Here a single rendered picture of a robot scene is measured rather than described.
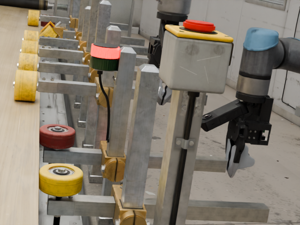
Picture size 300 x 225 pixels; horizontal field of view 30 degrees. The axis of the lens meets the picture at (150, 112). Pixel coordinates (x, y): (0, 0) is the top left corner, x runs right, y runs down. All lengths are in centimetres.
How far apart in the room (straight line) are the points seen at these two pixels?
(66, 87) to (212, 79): 86
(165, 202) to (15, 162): 43
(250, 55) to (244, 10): 531
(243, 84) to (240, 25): 535
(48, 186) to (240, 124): 51
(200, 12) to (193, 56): 714
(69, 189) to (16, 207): 14
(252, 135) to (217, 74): 68
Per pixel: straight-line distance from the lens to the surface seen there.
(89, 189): 150
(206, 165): 135
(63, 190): 102
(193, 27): 68
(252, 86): 130
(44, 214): 153
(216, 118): 131
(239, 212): 113
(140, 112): 96
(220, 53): 67
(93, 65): 119
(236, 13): 680
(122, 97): 121
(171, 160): 72
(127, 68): 120
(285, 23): 580
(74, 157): 129
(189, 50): 66
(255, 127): 134
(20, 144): 118
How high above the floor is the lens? 129
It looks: 15 degrees down
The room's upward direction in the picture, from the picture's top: 8 degrees clockwise
